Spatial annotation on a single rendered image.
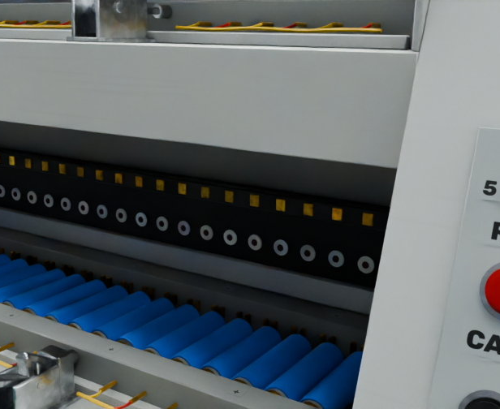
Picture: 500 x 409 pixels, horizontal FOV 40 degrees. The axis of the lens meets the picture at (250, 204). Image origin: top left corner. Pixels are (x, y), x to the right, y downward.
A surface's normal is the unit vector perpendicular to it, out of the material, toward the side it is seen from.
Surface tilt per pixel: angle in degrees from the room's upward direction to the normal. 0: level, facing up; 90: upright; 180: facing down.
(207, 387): 19
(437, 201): 90
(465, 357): 90
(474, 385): 90
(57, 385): 90
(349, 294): 109
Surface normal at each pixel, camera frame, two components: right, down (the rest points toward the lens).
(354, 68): -0.53, 0.18
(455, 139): -0.50, -0.14
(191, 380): 0.02, -0.97
